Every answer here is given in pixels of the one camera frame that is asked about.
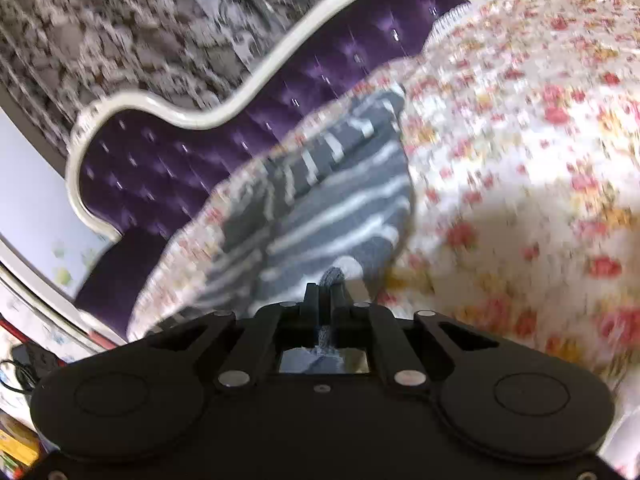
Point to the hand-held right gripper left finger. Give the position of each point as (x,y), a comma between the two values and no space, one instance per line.
(311,305)

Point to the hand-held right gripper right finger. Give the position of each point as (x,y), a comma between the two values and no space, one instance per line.
(338,305)

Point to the grey white striped cardigan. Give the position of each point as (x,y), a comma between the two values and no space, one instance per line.
(350,200)

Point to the purple tufted sofa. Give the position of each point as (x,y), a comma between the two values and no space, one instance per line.
(165,175)

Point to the floral blanket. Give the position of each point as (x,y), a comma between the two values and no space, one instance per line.
(525,160)

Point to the black power strip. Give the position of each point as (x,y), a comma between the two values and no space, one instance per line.
(35,360)

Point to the colourful books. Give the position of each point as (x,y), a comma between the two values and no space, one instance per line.
(15,442)

